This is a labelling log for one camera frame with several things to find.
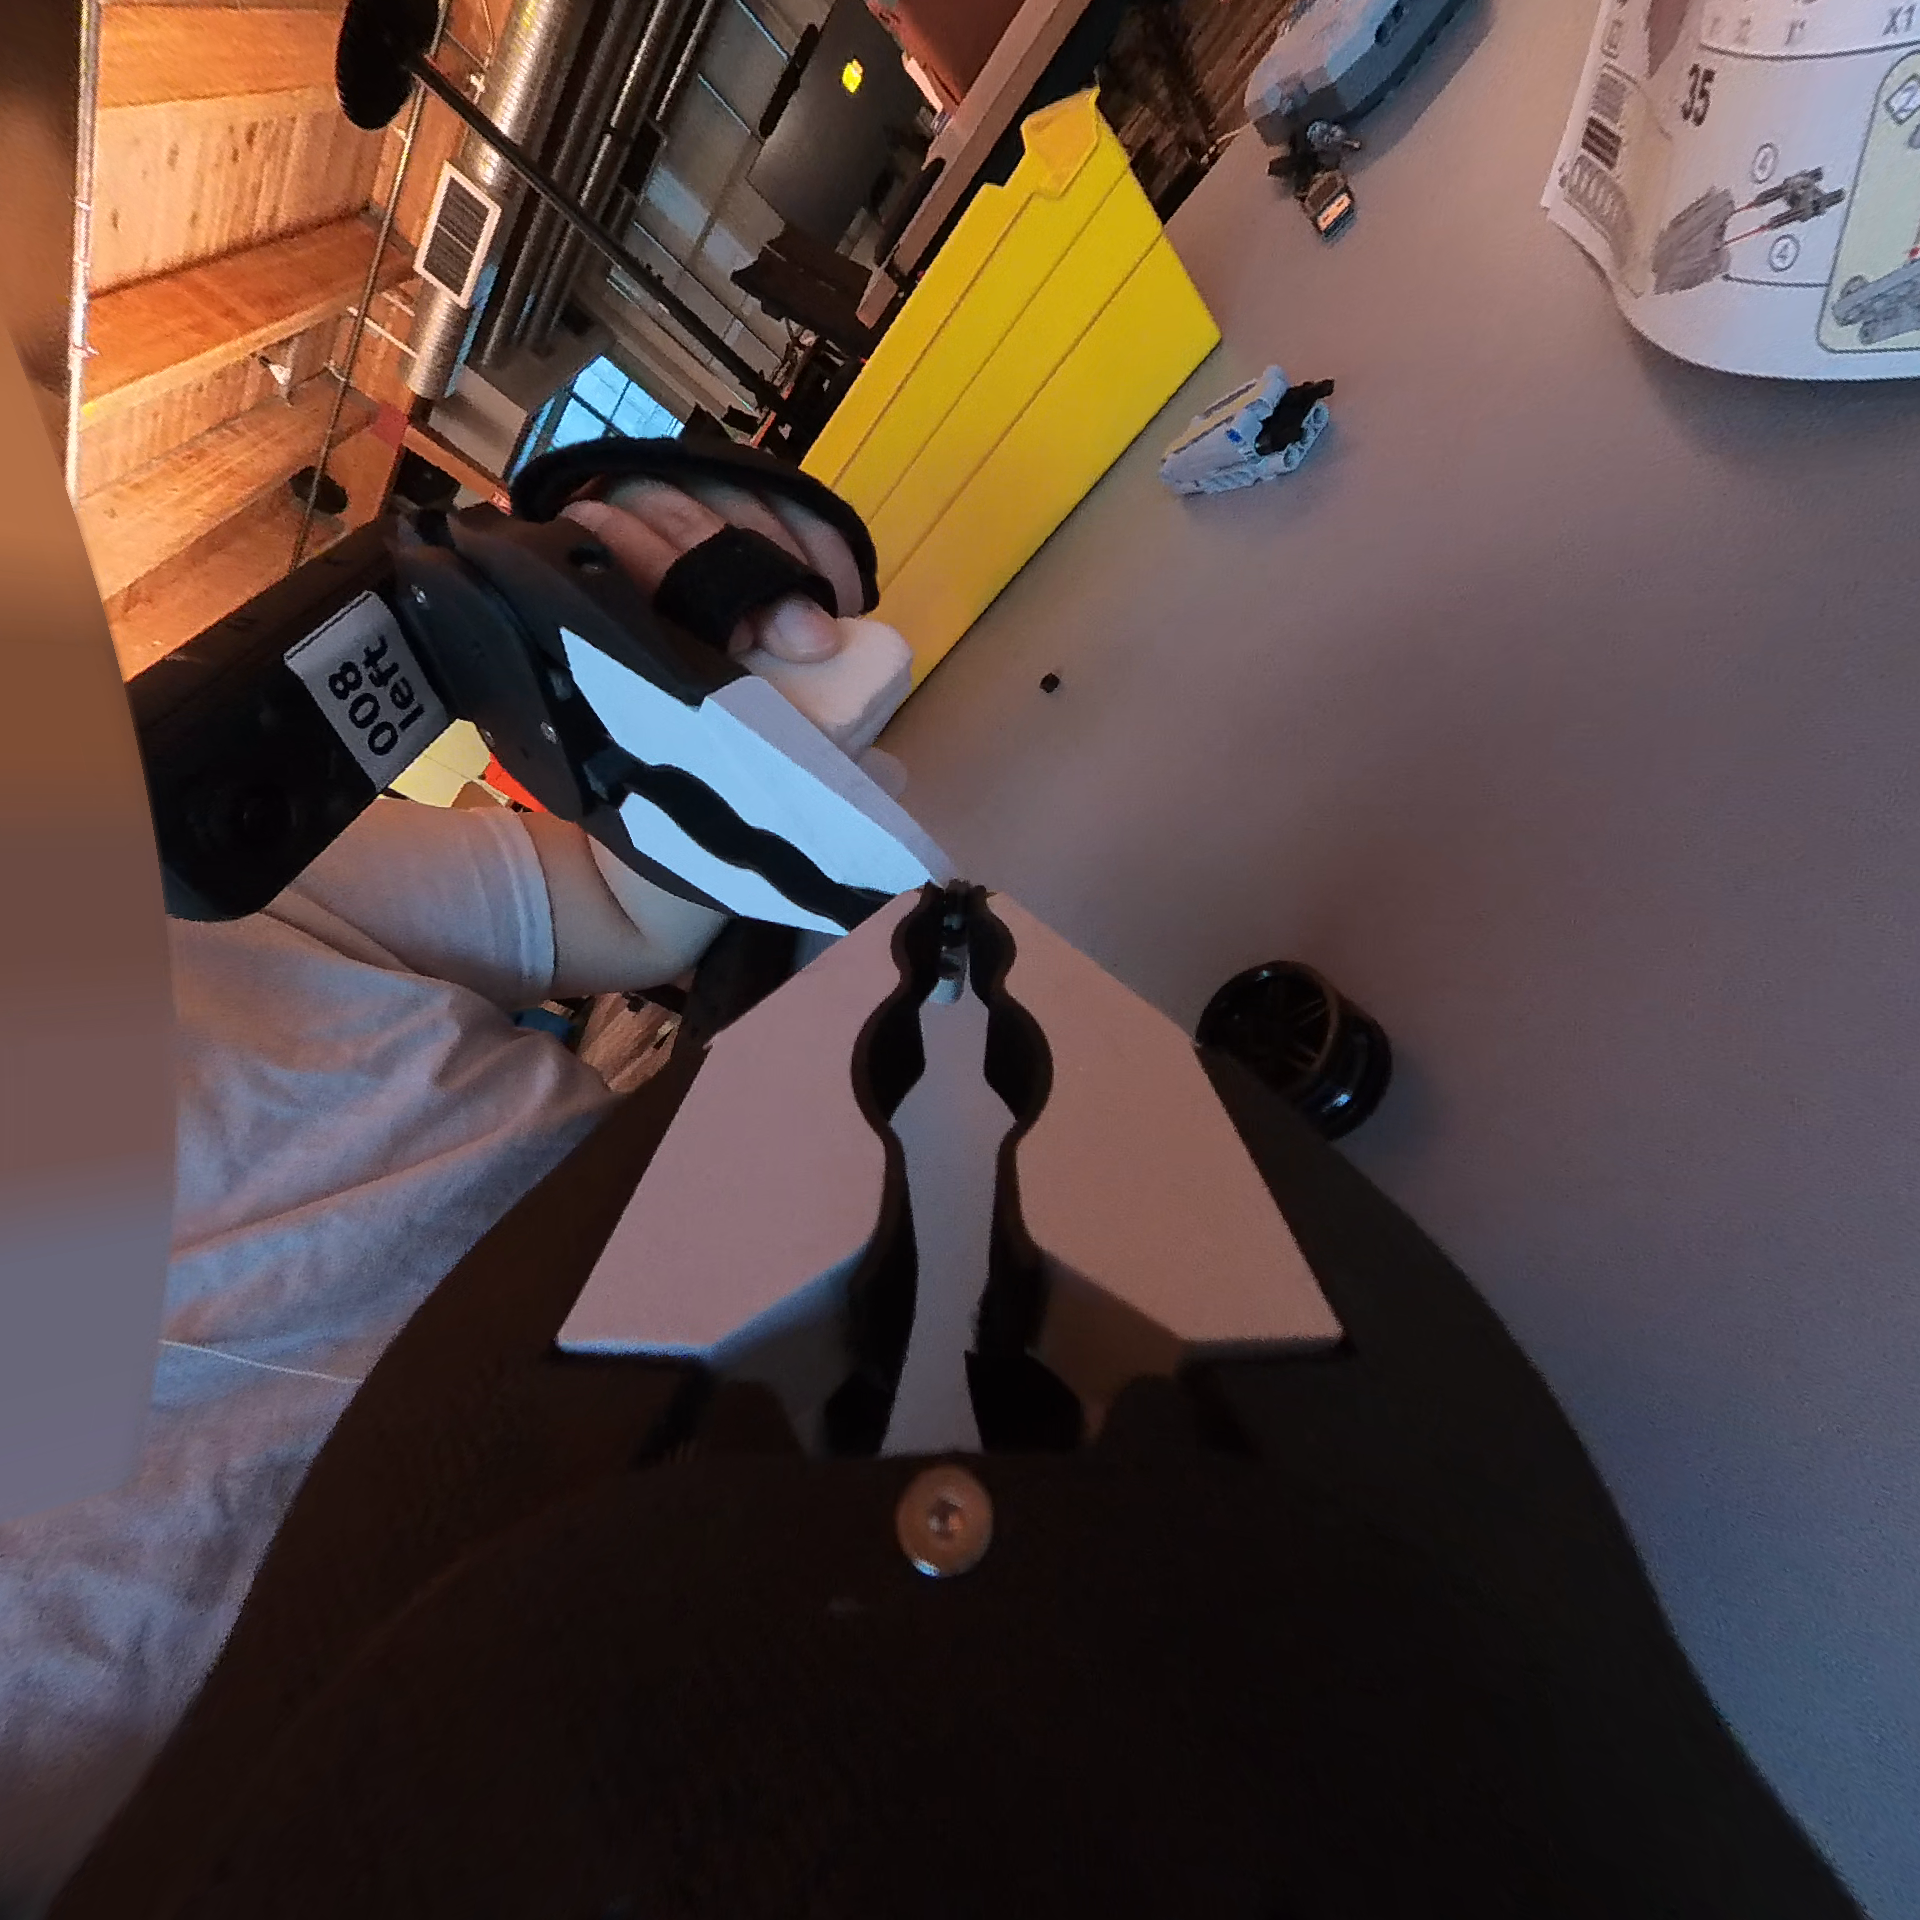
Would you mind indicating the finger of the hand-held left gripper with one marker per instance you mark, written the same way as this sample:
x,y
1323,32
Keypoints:
x,y
781,763
722,854

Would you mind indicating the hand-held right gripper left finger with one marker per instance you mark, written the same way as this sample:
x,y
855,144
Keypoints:
x,y
722,1184

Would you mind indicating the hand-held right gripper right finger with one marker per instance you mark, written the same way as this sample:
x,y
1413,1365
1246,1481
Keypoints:
x,y
1155,1184

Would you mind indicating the small grey toy brick pin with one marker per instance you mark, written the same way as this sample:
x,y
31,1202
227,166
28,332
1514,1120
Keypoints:
x,y
946,968

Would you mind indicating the person's left forearm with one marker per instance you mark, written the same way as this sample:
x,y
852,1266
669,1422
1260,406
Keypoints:
x,y
436,901

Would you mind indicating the person's left hand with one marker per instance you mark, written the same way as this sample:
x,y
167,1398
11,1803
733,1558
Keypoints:
x,y
781,621

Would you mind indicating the black toy wheel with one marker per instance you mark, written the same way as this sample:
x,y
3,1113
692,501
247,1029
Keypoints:
x,y
1299,1042

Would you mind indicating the person's grey shirt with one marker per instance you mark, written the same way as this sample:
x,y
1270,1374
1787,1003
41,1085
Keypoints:
x,y
330,1200

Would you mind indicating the window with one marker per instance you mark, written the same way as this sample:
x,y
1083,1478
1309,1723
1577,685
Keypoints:
x,y
593,412

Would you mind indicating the yellow plastic bin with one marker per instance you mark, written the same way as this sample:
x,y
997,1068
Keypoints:
x,y
1021,389

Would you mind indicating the white air vent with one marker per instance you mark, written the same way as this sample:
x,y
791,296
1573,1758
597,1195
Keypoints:
x,y
459,224

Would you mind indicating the dark monitor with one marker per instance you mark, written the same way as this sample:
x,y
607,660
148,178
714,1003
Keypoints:
x,y
850,118

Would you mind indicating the white background table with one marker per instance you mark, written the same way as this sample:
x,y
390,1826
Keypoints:
x,y
990,136

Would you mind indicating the black disc ceiling lamp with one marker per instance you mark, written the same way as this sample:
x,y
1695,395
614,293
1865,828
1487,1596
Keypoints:
x,y
375,59

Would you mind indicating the small dark toy brick pieces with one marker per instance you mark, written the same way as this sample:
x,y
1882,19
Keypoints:
x,y
1321,164

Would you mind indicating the grey toy brick assembly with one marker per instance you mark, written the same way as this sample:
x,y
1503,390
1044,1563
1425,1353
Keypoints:
x,y
1335,66

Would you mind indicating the paper instruction booklet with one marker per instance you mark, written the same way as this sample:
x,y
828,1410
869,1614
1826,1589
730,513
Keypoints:
x,y
1757,164

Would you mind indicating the metal ventilation duct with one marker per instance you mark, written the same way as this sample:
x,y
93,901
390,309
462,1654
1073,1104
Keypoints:
x,y
524,136

